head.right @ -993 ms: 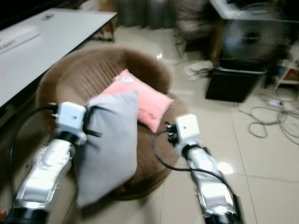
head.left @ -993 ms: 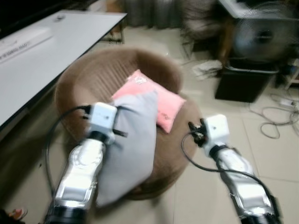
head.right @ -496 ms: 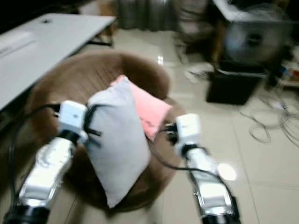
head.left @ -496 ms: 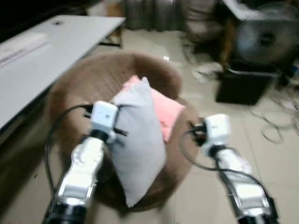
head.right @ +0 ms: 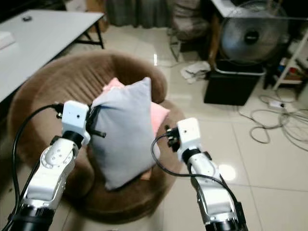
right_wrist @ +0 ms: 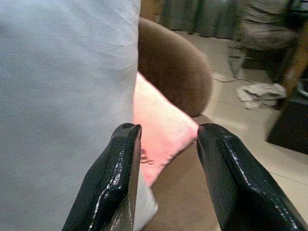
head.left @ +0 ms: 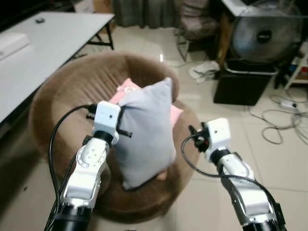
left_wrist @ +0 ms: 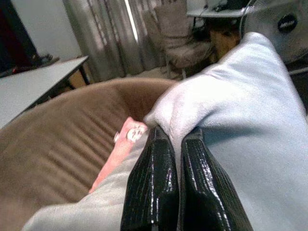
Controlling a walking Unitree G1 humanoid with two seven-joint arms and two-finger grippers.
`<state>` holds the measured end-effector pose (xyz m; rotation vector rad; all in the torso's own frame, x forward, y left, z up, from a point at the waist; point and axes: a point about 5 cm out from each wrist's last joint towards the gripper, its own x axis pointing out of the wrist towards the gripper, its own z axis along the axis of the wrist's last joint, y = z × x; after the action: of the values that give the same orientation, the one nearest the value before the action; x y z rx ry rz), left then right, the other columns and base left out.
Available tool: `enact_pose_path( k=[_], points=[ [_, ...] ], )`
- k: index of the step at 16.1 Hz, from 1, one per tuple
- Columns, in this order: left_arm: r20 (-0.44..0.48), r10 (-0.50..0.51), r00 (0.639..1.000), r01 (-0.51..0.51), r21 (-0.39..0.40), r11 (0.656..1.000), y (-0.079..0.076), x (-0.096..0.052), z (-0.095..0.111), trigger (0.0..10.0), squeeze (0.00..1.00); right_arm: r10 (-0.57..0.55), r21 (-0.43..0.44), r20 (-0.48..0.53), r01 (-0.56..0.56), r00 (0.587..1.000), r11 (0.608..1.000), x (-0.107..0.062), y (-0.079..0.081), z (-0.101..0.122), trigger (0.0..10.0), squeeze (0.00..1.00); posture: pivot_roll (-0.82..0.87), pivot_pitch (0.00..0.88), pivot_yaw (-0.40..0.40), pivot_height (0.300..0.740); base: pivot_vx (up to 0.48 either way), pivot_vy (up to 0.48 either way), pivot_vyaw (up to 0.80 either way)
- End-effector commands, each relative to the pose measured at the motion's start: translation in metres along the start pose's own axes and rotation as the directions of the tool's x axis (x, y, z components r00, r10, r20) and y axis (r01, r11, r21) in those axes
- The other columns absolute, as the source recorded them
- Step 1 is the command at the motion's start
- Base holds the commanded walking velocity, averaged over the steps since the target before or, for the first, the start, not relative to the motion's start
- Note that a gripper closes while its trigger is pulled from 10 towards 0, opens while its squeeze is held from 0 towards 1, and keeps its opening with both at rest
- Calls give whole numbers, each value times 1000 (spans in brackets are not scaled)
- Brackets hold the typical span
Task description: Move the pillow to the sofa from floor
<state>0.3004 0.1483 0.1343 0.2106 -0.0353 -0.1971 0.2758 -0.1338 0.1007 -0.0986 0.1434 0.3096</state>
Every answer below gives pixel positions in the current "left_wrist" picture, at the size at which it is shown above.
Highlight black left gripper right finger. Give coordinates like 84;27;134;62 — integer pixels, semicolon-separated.
180;128;254;231

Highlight dark television screen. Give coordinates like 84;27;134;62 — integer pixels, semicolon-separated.
0;0;39;74

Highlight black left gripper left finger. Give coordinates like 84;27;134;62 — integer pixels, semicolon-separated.
119;125;180;231

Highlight light blue pillow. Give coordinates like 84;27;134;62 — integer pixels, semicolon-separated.
143;31;308;231

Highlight grey curtain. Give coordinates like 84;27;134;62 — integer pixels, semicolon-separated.
62;0;169;77

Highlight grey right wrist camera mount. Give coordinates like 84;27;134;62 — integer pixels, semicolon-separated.
186;0;256;18

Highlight grey table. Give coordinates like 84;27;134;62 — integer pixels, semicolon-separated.
0;55;90;129

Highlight brown fabric sofa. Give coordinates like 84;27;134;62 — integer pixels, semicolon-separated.
0;78;179;231

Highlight grey upholstered chair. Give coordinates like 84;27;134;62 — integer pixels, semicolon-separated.
154;0;215;77

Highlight pink printed cushion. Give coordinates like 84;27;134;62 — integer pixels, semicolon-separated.
88;116;149;194

